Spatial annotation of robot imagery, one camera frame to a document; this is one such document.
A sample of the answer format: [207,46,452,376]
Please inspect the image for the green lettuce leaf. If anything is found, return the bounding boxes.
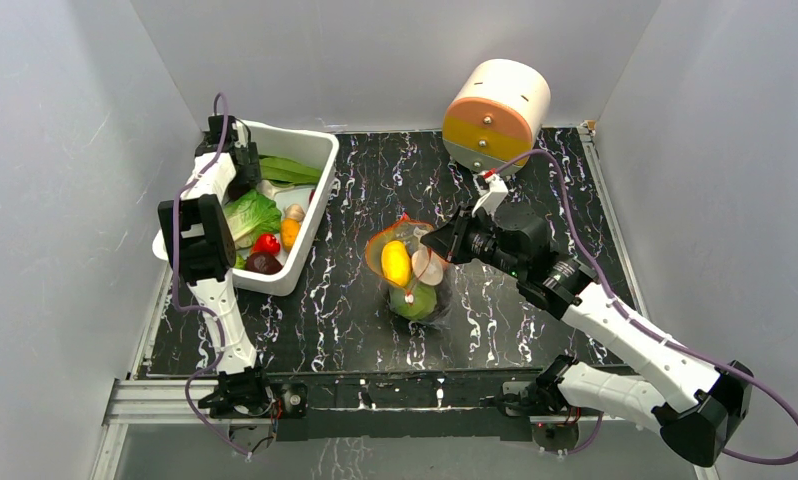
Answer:
[223,190,282,249]

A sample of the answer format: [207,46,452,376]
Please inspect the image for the green cabbage ball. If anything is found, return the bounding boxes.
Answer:
[388,283,437,322]

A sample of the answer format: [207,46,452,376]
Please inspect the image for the yellow lemon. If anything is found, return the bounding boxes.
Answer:
[380,240,413,288]

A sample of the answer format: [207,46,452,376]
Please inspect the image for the clear zip top bag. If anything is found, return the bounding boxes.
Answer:
[365,214,452,325]

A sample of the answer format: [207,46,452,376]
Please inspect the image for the round pastel drawer cabinet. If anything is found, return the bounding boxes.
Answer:
[441,59,551,172]

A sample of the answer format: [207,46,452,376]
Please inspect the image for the dark red plum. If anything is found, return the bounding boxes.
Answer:
[244,252,283,275]

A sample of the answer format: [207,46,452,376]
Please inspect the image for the white oyster mushroom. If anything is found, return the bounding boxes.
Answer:
[256,180,296,199]

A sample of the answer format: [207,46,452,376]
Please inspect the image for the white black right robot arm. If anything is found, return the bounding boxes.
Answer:
[421,204,751,467]

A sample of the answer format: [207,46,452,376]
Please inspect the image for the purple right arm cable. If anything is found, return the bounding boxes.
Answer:
[478,148,798,466]

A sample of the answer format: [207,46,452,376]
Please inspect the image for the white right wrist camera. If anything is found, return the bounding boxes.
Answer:
[472,170,508,216]

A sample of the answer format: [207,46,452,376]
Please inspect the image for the orange mango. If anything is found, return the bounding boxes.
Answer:
[279,218,301,252]

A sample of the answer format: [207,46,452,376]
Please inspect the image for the beige garlic bulb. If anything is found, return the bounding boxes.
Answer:
[285,204,306,223]

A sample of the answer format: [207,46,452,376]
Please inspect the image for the dark green leaf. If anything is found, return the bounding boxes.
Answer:
[259,156,322,185]

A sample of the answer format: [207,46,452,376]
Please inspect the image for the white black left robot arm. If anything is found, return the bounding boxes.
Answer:
[158,114,276,418]

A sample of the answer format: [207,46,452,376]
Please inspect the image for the red pepper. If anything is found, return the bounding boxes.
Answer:
[250,233,282,256]

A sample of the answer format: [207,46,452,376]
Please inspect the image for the white plastic bin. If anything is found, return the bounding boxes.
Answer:
[151,119,341,297]

